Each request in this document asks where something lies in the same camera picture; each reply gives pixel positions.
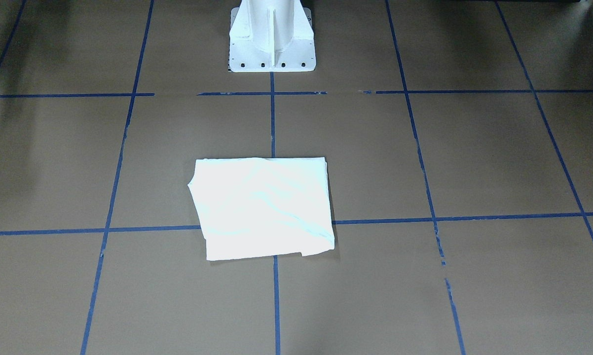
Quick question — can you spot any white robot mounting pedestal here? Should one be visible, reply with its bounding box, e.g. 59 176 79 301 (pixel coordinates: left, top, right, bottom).
227 0 317 73

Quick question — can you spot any cream long-sleeve cat shirt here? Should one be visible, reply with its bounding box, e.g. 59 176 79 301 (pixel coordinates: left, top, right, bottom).
188 157 335 261

